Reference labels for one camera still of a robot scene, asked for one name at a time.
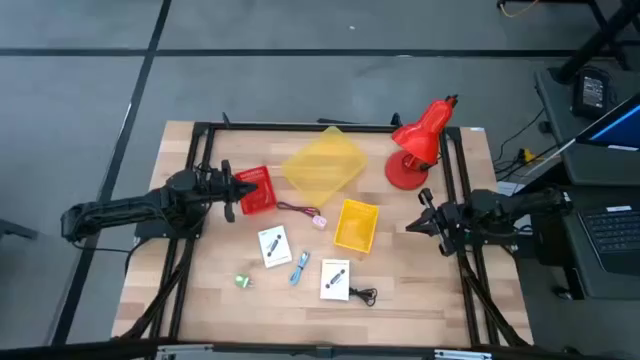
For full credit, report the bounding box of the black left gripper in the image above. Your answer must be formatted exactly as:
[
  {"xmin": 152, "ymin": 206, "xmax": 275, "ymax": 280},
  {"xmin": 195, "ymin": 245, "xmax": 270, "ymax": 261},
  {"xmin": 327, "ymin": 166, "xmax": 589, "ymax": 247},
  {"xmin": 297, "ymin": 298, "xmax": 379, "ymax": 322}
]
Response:
[{"xmin": 199, "ymin": 159, "xmax": 259, "ymax": 224}]

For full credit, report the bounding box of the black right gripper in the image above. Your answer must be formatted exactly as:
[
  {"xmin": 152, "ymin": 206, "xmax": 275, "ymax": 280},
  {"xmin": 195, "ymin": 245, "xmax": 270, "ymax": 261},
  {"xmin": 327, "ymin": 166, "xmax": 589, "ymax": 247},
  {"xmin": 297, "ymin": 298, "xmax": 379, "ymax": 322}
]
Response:
[{"xmin": 405, "ymin": 188, "xmax": 471, "ymax": 257}]

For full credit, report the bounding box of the white card reader box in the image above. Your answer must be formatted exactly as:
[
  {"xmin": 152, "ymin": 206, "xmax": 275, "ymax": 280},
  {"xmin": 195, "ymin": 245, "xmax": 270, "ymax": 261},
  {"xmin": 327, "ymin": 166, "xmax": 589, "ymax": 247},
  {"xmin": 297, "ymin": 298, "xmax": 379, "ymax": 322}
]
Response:
[
  {"xmin": 319, "ymin": 258, "xmax": 351, "ymax": 302},
  {"xmin": 257, "ymin": 224, "xmax": 293, "ymax": 269}
]

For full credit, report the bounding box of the blue cable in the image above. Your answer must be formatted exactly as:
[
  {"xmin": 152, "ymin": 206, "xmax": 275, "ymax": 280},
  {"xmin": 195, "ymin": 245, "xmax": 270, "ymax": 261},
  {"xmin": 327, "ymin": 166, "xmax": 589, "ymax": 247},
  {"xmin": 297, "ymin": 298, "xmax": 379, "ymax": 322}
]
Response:
[{"xmin": 288, "ymin": 250, "xmax": 311, "ymax": 287}]

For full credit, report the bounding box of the red plastic basket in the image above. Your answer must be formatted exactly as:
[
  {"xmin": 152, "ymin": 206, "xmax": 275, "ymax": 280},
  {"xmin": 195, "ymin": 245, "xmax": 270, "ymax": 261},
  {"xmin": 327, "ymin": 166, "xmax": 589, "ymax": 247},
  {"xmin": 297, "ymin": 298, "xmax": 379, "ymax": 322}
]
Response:
[{"xmin": 233, "ymin": 165, "xmax": 278, "ymax": 216}]

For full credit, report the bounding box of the yellow plastic basket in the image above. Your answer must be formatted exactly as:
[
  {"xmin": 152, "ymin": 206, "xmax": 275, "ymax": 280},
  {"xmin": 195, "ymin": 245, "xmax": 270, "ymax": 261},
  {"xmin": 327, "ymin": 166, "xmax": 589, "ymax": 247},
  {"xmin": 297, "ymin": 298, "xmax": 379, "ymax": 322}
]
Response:
[{"xmin": 333, "ymin": 198, "xmax": 380, "ymax": 255}]

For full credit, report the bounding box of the red desk lamp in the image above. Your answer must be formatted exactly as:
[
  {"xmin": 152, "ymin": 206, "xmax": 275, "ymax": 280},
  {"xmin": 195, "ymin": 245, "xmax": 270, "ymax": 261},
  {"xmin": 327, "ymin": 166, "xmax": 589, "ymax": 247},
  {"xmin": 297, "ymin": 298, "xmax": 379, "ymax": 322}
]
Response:
[{"xmin": 384, "ymin": 94, "xmax": 459, "ymax": 191}]

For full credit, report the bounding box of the yellow translucent tray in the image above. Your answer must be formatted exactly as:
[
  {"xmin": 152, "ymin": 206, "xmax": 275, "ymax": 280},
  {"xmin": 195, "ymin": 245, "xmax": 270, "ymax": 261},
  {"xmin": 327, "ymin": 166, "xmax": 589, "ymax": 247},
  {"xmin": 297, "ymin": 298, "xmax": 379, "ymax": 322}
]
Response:
[{"xmin": 280, "ymin": 125, "xmax": 370, "ymax": 208}]

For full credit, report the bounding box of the white paper sheet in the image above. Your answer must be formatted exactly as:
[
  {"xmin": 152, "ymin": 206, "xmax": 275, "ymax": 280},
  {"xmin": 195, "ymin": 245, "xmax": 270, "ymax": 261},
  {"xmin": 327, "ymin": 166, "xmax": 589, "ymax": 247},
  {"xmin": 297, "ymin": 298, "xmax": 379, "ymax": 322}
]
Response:
[{"xmin": 497, "ymin": 180, "xmax": 526, "ymax": 197}]

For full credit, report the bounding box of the dark grey desk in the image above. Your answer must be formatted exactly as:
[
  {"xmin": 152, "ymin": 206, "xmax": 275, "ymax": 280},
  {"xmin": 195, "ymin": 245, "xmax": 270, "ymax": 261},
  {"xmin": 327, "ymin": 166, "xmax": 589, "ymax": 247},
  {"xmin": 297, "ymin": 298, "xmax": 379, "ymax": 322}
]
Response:
[{"xmin": 532, "ymin": 64, "xmax": 640, "ymax": 301}]

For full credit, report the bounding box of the black laptop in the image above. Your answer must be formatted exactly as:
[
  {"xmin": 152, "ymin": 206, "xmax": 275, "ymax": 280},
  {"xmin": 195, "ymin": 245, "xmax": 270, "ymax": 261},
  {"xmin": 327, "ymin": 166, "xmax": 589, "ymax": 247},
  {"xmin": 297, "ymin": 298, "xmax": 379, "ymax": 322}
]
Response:
[{"xmin": 577, "ymin": 203, "xmax": 640, "ymax": 276}]

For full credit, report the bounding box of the black power brick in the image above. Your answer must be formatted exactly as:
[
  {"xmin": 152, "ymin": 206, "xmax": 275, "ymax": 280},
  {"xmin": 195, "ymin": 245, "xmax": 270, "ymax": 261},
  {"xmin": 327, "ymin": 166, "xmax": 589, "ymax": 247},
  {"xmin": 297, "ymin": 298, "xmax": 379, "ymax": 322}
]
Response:
[{"xmin": 572, "ymin": 68, "xmax": 612, "ymax": 120}]

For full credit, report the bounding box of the computer monitor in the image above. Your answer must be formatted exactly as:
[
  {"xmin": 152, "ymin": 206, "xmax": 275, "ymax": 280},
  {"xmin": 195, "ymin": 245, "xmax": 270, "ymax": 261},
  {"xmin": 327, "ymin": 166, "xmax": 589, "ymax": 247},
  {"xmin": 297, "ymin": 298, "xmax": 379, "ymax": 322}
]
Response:
[{"xmin": 574, "ymin": 93, "xmax": 640, "ymax": 152}]

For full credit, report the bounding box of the black chair base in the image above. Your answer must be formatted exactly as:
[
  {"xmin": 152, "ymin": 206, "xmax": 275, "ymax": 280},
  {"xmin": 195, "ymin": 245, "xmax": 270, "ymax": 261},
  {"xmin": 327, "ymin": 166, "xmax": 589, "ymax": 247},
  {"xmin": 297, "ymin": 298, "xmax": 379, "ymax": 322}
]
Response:
[{"xmin": 0, "ymin": 218, "xmax": 39, "ymax": 242}]

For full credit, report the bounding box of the black desk leg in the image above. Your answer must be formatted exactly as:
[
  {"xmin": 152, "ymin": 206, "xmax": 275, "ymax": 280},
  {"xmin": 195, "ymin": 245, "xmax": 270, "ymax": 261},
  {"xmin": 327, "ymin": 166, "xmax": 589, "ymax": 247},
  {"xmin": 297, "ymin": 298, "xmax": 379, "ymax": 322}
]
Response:
[{"xmin": 549, "ymin": 0, "xmax": 640, "ymax": 85}]

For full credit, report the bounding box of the maroon cable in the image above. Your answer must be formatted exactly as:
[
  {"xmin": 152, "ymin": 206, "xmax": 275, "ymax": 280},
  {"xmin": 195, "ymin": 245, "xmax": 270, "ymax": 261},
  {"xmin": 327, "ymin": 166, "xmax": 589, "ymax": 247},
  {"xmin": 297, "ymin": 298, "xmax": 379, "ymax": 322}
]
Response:
[{"xmin": 276, "ymin": 201, "xmax": 321, "ymax": 218}]

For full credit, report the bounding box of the black aluminium table frame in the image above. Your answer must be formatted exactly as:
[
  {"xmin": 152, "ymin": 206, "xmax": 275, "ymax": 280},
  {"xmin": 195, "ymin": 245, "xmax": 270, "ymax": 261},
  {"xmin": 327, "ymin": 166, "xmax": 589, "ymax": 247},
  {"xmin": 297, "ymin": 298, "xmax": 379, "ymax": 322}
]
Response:
[{"xmin": 112, "ymin": 112, "xmax": 534, "ymax": 351}]

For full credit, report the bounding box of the black coiled cable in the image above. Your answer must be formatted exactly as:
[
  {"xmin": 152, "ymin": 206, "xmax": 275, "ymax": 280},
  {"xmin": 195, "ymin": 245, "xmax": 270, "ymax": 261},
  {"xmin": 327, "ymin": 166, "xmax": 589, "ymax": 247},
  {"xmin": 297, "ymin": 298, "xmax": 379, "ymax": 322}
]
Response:
[{"xmin": 348, "ymin": 286, "xmax": 379, "ymax": 307}]

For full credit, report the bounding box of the black cable bundle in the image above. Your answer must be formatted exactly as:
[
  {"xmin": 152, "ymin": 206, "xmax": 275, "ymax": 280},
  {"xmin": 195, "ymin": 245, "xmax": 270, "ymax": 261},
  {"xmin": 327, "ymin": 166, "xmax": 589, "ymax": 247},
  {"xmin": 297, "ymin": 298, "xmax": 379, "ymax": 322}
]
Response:
[
  {"xmin": 119, "ymin": 238, "xmax": 196, "ymax": 341},
  {"xmin": 457, "ymin": 249, "xmax": 531, "ymax": 347}
]

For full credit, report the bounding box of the black floor cable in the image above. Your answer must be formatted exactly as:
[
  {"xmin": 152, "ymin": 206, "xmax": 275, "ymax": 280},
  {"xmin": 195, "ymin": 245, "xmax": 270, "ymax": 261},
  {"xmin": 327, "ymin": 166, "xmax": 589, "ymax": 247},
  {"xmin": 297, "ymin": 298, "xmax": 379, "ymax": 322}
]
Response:
[{"xmin": 492, "ymin": 107, "xmax": 561, "ymax": 181}]

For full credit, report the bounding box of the silver bracket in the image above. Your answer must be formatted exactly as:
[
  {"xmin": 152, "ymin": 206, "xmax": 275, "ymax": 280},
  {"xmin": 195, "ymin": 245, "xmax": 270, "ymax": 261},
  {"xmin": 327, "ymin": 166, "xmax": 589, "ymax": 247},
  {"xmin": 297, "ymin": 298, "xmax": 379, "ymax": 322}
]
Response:
[
  {"xmin": 433, "ymin": 348, "xmax": 494, "ymax": 360},
  {"xmin": 155, "ymin": 343, "xmax": 216, "ymax": 360}
]

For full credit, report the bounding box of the yellow cable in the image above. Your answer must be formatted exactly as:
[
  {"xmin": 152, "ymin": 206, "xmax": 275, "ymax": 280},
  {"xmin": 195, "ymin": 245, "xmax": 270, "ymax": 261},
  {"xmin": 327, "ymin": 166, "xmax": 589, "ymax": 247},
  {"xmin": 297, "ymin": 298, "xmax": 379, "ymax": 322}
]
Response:
[{"xmin": 498, "ymin": 0, "xmax": 540, "ymax": 19}]

